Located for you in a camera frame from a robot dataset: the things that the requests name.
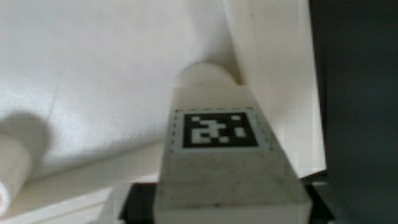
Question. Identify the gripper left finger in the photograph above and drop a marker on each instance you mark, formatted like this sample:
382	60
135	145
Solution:
137	207

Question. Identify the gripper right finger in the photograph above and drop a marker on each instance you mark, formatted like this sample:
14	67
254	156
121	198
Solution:
321	216

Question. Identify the white table leg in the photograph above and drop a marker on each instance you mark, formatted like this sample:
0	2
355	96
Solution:
227	182

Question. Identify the white square tabletop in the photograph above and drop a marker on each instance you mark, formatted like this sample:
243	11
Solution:
92	53

